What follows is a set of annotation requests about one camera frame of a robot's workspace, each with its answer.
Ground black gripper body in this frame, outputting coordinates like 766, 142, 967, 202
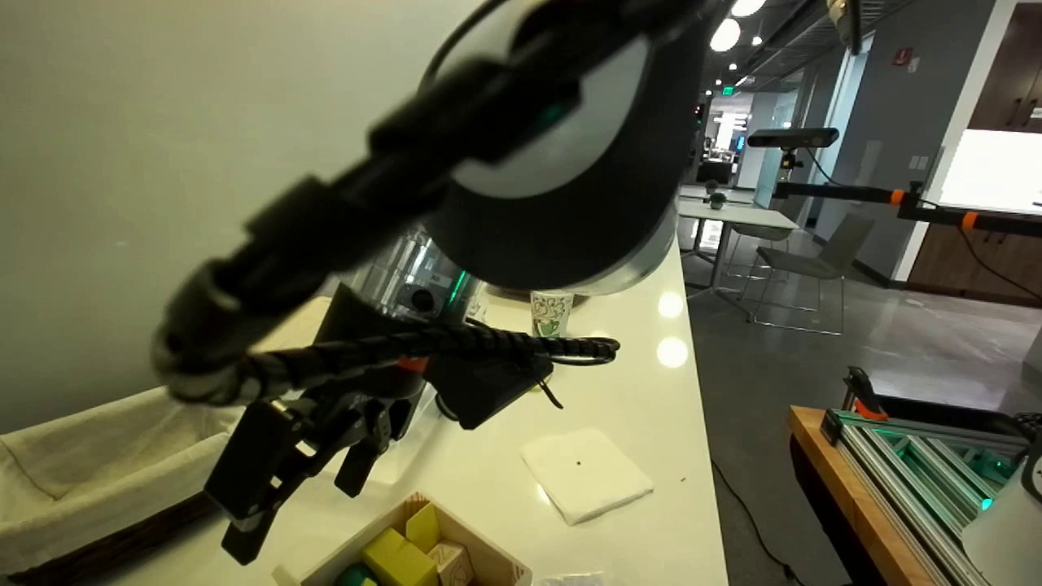
267, 283, 441, 439

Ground yellow block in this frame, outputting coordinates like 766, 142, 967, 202
400, 500, 448, 554
361, 526, 441, 586

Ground green block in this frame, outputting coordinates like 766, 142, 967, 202
331, 561, 381, 586

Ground tan wooden block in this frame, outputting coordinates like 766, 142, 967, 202
426, 540, 480, 586

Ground cloth lined wicker basket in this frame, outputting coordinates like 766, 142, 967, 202
0, 384, 255, 578

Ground green print paper cup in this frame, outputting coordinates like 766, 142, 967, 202
529, 285, 577, 342

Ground white square napkin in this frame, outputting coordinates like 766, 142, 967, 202
518, 427, 658, 529

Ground clear plastic bag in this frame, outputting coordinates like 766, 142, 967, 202
529, 565, 613, 586

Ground white background table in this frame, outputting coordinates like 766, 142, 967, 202
678, 181, 802, 246

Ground wooden base board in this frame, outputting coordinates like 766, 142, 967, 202
789, 402, 938, 586

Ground black red clamp tool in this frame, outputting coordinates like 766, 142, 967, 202
845, 369, 889, 423

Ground black rod orange clamps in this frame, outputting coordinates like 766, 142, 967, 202
771, 177, 1042, 236

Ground white glowing screen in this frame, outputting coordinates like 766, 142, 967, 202
931, 128, 1042, 219

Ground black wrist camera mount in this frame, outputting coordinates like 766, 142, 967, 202
423, 321, 561, 434

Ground black floor cable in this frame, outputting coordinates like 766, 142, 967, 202
709, 462, 807, 586

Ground black camera on stand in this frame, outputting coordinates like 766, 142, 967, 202
746, 123, 848, 153

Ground aluminium rail frame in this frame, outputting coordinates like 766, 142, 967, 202
818, 402, 1042, 586

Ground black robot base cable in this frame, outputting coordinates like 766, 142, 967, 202
1015, 447, 1042, 509

